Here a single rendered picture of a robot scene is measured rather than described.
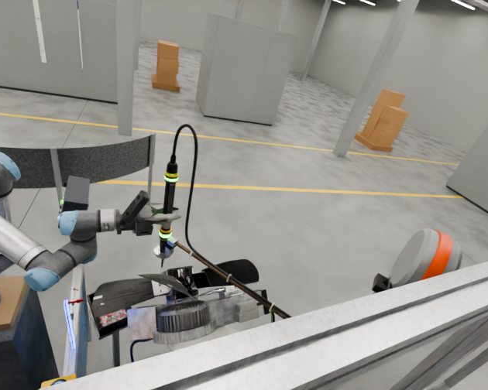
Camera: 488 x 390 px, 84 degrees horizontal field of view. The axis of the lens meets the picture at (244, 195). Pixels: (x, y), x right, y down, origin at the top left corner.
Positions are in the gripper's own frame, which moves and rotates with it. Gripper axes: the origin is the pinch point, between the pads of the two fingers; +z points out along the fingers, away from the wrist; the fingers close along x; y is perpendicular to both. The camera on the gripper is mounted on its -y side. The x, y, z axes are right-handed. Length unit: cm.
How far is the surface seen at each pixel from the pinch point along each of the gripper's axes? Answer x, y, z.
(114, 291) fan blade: -2.7, 42.9, -21.1
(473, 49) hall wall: -690, -187, 1300
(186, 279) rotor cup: 2.6, 36.6, 7.4
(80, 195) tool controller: -64, 36, -36
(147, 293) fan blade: 2.9, 40.9, -8.6
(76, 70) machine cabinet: -617, 97, -75
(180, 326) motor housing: 18.2, 45.1, 2.6
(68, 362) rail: 6, 74, -40
